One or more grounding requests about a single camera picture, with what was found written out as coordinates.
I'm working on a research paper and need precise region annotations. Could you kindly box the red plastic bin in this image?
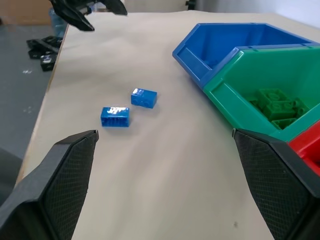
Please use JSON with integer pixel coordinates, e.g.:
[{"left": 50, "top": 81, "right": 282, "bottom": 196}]
[{"left": 288, "top": 126, "right": 320, "bottom": 173}]

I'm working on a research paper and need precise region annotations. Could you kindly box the blue building block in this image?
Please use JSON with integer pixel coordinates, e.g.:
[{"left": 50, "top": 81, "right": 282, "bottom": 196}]
[
  {"left": 130, "top": 87, "right": 158, "bottom": 109},
  {"left": 100, "top": 106, "right": 131, "bottom": 128}
]

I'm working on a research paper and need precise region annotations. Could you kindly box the green plastic bin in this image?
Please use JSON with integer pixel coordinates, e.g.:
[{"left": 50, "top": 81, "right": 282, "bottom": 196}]
[{"left": 203, "top": 45, "right": 320, "bottom": 143}]

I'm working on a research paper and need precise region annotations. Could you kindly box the brown cardboard box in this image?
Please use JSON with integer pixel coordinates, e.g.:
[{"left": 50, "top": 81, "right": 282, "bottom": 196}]
[{"left": 0, "top": 0, "right": 54, "bottom": 26}]

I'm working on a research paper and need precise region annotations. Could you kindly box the green building block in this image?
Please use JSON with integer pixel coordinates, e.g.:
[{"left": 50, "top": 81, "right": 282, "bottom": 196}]
[
  {"left": 291, "top": 97, "right": 310, "bottom": 116},
  {"left": 271, "top": 118, "right": 298, "bottom": 131},
  {"left": 264, "top": 101, "right": 299, "bottom": 121},
  {"left": 258, "top": 87, "right": 289, "bottom": 106}
]

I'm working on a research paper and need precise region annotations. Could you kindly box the black metal bracket pile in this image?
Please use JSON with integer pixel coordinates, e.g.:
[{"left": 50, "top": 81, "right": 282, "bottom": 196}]
[{"left": 26, "top": 35, "right": 63, "bottom": 72}]

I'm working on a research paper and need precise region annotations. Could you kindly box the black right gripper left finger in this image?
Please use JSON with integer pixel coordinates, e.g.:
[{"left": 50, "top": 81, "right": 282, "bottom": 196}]
[{"left": 0, "top": 129, "right": 100, "bottom": 240}]

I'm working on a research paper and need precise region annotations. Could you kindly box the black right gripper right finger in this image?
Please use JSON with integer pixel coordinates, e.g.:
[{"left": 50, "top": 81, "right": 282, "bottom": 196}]
[{"left": 231, "top": 127, "right": 320, "bottom": 240}]

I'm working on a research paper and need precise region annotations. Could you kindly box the blue plastic bin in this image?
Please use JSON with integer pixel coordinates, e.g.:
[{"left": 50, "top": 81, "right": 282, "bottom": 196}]
[{"left": 171, "top": 22, "right": 320, "bottom": 88}]

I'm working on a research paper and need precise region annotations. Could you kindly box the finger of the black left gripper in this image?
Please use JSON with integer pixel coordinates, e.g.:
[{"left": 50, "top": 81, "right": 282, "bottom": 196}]
[
  {"left": 99, "top": 0, "right": 129, "bottom": 17},
  {"left": 49, "top": 0, "right": 96, "bottom": 32}
]

